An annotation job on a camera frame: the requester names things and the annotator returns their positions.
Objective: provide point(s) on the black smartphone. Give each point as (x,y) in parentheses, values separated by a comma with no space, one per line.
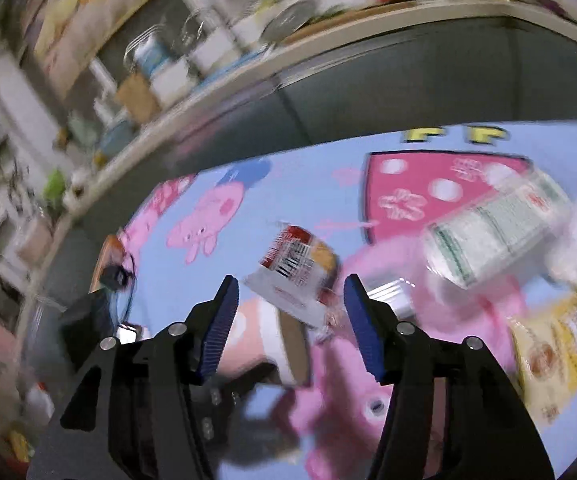
(86,327)

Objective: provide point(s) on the pink and white paper cup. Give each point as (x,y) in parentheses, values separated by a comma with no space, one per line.
(266,337)

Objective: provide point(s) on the fruit printed wall poster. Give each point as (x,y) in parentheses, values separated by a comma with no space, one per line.
(98,15)

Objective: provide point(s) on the red and white snack wrapper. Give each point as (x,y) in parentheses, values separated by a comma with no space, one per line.
(293,270)

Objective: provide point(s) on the clear plastic wrapper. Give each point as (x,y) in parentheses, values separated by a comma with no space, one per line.
(393,295)

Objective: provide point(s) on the small wooden cutting board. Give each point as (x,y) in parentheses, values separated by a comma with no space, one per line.
(138,97)

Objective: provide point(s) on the blue and white detergent bottle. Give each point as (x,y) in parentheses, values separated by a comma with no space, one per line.
(151,57)

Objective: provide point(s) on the cartoon pig printed blanket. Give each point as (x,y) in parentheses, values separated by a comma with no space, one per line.
(318,200)

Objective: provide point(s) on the grey round lid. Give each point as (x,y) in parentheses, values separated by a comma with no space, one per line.
(288,17)

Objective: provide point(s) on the light blue plastic bowl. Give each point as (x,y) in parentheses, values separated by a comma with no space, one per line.
(116,140)

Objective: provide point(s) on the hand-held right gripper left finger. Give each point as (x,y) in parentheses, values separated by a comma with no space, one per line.
(221,330)

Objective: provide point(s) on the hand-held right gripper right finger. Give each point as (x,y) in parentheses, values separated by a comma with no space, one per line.
(363,325)

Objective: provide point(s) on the clear plastic bottle white label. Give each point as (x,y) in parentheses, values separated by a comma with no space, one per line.
(493,230)

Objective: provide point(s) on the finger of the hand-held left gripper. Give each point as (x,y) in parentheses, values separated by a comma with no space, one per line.
(238,387)

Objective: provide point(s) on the pale yellow snack packet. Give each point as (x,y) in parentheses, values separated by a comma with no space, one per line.
(560,355)

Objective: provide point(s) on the black charger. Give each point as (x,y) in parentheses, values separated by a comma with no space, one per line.
(116,277)

